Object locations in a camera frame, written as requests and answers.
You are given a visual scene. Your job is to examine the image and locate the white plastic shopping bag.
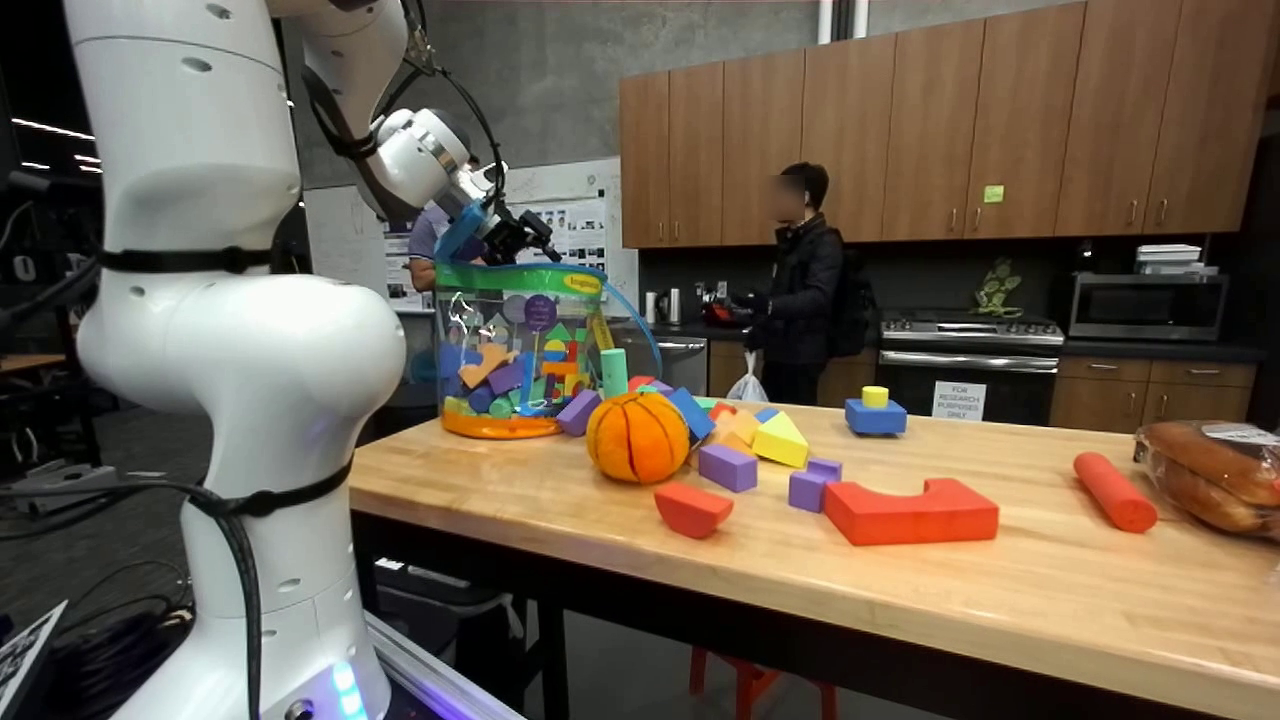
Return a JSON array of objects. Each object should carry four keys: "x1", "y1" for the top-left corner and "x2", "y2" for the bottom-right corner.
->
[{"x1": 723, "y1": 352, "x2": 775, "y2": 407}]

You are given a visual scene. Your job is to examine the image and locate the white paper sign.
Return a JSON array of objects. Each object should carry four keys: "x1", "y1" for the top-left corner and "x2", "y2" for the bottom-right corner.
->
[{"x1": 928, "y1": 375, "x2": 993, "y2": 423}]

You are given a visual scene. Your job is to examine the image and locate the dish rack with utensils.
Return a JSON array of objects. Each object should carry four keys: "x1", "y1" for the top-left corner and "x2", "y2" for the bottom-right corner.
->
[{"x1": 691, "y1": 276, "x2": 757, "y2": 331}]

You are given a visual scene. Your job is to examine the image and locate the orange plush pumpkin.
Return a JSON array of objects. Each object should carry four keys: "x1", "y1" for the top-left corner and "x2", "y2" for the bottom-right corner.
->
[{"x1": 582, "y1": 388, "x2": 694, "y2": 490}]

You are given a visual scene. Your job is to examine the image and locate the stainless steel dishwasher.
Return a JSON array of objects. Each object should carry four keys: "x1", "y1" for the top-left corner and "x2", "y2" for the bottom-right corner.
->
[{"x1": 656, "y1": 331, "x2": 713, "y2": 396}]

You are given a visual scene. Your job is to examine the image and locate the black kitchen countertop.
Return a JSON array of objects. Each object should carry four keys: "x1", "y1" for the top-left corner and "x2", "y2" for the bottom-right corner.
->
[{"x1": 634, "y1": 315, "x2": 1264, "y2": 370}]

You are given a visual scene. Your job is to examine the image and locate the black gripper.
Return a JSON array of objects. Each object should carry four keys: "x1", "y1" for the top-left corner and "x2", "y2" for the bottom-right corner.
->
[{"x1": 471, "y1": 207, "x2": 564, "y2": 267}]

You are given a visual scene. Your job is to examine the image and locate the green plant figure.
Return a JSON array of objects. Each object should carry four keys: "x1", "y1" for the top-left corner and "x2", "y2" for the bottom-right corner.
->
[{"x1": 972, "y1": 256, "x2": 1026, "y2": 321}]

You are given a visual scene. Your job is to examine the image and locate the person in black jacket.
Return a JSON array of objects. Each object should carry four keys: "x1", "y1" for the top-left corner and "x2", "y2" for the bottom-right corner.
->
[{"x1": 742, "y1": 161, "x2": 882, "y2": 407}]

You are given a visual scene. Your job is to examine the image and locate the stainless oven range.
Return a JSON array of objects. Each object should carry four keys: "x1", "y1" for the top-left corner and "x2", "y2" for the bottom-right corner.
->
[{"x1": 875, "y1": 313, "x2": 1068, "y2": 428}]

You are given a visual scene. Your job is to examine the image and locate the green foam cylinder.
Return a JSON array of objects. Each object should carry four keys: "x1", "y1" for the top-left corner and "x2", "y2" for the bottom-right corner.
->
[{"x1": 597, "y1": 344, "x2": 633, "y2": 406}]

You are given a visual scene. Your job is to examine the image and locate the small red foam brick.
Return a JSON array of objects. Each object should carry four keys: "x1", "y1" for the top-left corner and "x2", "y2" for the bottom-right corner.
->
[{"x1": 653, "y1": 475, "x2": 737, "y2": 545}]

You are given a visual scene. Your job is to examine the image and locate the orange foam block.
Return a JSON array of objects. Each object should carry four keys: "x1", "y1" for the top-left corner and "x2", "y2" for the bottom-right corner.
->
[{"x1": 713, "y1": 399, "x2": 763, "y2": 457}]

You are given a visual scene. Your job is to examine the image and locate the purple notched foam block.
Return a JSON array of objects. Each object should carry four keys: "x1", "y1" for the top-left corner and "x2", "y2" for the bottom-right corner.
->
[{"x1": 783, "y1": 457, "x2": 847, "y2": 516}]

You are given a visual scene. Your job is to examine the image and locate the countertop microwave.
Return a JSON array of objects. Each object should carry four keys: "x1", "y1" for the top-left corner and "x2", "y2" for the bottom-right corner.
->
[{"x1": 1062, "y1": 267, "x2": 1233, "y2": 344}]

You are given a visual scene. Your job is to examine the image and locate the wooden upper cabinets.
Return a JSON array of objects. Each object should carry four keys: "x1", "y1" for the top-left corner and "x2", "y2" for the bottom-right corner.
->
[{"x1": 615, "y1": 0, "x2": 1280, "y2": 253}]

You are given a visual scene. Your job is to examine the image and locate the red foam arch block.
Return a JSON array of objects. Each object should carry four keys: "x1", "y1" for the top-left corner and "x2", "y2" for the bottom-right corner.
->
[{"x1": 819, "y1": 475, "x2": 1005, "y2": 553}]

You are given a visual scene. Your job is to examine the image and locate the black metal table frame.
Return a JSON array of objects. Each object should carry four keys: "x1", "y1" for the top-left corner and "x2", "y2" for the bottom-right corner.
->
[{"x1": 348, "y1": 504, "x2": 1280, "y2": 720}]

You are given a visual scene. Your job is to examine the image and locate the stacked white plates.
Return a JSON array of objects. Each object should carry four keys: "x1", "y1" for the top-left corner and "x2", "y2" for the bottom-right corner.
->
[{"x1": 1131, "y1": 242, "x2": 1209, "y2": 276}]

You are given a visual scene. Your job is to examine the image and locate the wooden lower cabinet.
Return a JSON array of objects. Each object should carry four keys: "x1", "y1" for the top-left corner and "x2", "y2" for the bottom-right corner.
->
[
  {"x1": 1046, "y1": 352, "x2": 1264, "y2": 433},
  {"x1": 703, "y1": 335, "x2": 882, "y2": 407}
]

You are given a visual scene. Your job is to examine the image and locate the yellow foam wedge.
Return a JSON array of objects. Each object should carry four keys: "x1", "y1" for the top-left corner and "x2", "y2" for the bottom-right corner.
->
[{"x1": 747, "y1": 407, "x2": 810, "y2": 474}]

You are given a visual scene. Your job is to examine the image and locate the clear plastic toy basket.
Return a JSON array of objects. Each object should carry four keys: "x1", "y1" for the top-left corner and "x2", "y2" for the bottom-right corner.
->
[{"x1": 431, "y1": 259, "x2": 664, "y2": 445}]

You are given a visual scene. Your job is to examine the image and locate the purple rectangular foam block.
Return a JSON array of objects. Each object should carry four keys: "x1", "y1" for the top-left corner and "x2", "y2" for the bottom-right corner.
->
[{"x1": 694, "y1": 441, "x2": 760, "y2": 497}]

